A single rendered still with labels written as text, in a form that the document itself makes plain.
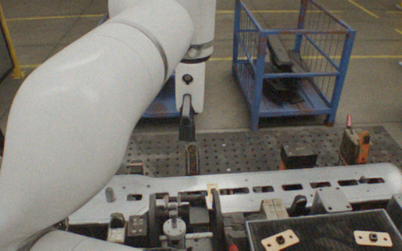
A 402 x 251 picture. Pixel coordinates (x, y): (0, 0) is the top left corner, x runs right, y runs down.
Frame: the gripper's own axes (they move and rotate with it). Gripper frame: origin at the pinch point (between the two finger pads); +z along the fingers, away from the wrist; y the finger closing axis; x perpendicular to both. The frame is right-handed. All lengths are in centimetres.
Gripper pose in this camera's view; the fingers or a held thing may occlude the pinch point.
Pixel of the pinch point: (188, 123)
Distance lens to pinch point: 70.0
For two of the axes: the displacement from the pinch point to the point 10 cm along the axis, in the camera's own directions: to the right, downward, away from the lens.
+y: 0.4, -5.8, 8.1
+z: -0.3, 8.1, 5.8
